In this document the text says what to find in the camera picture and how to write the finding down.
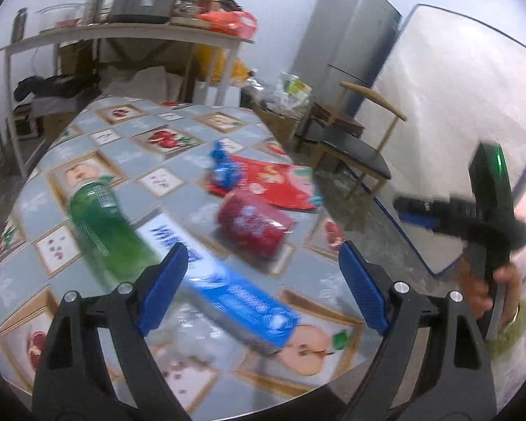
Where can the yellow plastic bag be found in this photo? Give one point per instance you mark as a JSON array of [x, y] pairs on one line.
[[219, 65]]

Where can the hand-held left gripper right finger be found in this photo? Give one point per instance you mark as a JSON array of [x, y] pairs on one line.
[[364, 289]]

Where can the steel kettle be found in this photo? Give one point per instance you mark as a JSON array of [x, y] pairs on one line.
[[94, 6]]

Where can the white crumpled sheet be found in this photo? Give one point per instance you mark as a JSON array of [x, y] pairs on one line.
[[144, 83]]

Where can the red drink can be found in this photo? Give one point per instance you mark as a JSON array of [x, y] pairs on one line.
[[254, 223]]

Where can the blue carton box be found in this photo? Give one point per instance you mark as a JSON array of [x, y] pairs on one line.
[[241, 302]]

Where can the clear plastic bag pile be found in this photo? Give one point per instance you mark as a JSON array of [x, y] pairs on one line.
[[285, 90]]

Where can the clear plastic bowl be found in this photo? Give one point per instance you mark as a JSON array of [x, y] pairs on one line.
[[61, 19]]

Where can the white mattress blue edge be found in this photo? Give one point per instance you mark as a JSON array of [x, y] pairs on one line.
[[442, 96]]

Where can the green plastic bottle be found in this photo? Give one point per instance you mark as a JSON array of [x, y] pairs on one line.
[[101, 223]]

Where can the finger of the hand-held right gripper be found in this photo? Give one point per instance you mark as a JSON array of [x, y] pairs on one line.
[[421, 205], [416, 220]]

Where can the black cloth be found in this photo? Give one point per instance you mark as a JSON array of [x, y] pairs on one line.
[[52, 85]]

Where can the steel thermos flask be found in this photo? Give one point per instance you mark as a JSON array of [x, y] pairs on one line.
[[19, 26]]

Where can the person's right hand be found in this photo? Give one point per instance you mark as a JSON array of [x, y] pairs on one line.
[[475, 291]]

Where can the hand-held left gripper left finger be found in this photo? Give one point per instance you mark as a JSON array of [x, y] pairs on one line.
[[164, 287]]

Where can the grey rice cooker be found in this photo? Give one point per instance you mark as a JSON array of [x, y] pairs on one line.
[[144, 0]]

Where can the white frame side table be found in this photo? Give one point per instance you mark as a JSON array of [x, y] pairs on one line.
[[127, 30]]

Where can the red snack packet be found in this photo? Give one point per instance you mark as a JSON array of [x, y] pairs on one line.
[[280, 184]]

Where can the brown cardboard box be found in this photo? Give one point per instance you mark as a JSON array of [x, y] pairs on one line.
[[280, 123], [76, 57]]

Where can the white box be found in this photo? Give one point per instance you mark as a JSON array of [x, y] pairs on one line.
[[214, 94]]

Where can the orange plastic bag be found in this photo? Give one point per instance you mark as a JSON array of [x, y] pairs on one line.
[[228, 22]]

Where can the grey fridge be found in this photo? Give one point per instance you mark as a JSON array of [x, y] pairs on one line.
[[346, 30]]

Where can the dark brown wooden chair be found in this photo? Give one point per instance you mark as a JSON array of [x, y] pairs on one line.
[[337, 118]]

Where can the blue crumpled wrapper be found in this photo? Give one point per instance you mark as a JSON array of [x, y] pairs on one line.
[[225, 171]]

